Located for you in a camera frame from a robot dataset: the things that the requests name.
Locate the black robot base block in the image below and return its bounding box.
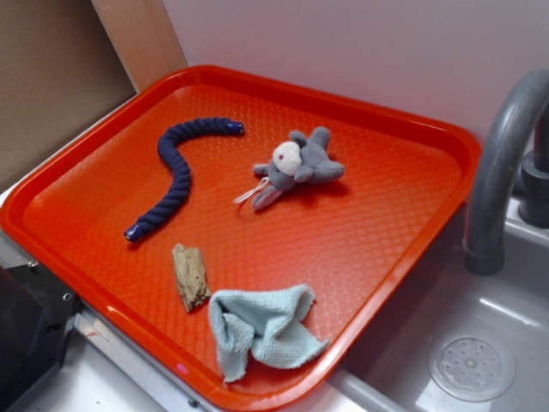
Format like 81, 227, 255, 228
1, 262, 80, 411

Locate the light blue cloth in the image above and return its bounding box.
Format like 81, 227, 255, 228
208, 284, 329, 383

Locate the orange plastic tray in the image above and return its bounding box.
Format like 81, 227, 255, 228
1, 66, 480, 411

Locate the grey plush elephant toy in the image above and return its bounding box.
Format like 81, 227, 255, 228
233, 126, 345, 210

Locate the small wooden bark piece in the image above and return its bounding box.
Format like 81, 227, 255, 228
172, 244, 211, 312

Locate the grey toy faucet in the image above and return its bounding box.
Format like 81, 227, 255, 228
463, 69, 548, 276

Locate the grey plastic sink basin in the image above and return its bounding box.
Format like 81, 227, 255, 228
330, 213, 548, 411

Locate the brown cardboard panel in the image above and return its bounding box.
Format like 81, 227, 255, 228
1, 1, 186, 190

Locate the round sink drain strainer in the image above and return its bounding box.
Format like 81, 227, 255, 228
428, 328, 516, 403

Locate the navy blue twisted rope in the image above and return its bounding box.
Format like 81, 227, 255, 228
124, 118, 245, 244

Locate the grey faucet handle post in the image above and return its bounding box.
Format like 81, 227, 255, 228
519, 111, 548, 228

